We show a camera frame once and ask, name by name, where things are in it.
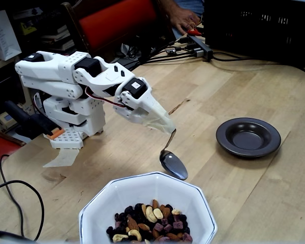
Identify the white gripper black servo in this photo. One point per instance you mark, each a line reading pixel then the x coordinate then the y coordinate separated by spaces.
pixel 149 103

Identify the beige masking tape wrap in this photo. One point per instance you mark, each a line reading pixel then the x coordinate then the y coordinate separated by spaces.
pixel 160 119

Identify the bent metal spoon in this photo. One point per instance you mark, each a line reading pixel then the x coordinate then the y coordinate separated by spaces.
pixel 174 165

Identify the bare seated person forearm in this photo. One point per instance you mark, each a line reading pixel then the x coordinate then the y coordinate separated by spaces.
pixel 170 3

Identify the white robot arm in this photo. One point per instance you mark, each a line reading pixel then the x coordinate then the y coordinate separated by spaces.
pixel 53 66

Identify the white octagonal bowl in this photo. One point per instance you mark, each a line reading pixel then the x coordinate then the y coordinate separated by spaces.
pixel 132 188

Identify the dark brown plate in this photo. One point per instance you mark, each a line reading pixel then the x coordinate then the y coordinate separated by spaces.
pixel 249 138

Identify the bare person hand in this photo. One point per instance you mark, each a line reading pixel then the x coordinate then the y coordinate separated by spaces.
pixel 184 19

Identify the small silver USB dongle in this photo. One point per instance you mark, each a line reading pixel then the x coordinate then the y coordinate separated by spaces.
pixel 170 51

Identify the grey USB hub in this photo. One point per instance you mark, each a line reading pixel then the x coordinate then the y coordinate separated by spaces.
pixel 200 47

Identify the red cushioned wooden chair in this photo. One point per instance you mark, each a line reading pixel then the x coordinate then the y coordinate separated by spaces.
pixel 117 23
pixel 0 150

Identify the red alligator clip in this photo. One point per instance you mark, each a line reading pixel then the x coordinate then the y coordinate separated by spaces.
pixel 194 32

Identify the beige masking tape strip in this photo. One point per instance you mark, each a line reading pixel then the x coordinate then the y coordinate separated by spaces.
pixel 63 157

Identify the black bar clamp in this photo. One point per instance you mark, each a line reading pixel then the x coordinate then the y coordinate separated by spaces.
pixel 35 120

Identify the stacked books pile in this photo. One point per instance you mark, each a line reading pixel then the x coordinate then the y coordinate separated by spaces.
pixel 58 38

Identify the trail mix pile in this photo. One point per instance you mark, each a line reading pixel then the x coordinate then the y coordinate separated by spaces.
pixel 147 223

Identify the beige device blue screen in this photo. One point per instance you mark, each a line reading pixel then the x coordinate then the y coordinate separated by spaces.
pixel 6 120

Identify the black printed carton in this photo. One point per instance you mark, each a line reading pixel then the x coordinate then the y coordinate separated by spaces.
pixel 38 15

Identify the black plastic crate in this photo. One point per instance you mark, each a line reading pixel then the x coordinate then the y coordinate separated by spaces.
pixel 256 30

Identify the yellow and black box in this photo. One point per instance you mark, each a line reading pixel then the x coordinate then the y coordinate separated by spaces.
pixel 28 27

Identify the white cardboard box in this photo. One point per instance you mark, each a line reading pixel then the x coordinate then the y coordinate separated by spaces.
pixel 2 38

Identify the wooden shelf frame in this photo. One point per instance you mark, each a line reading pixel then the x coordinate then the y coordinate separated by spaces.
pixel 23 84

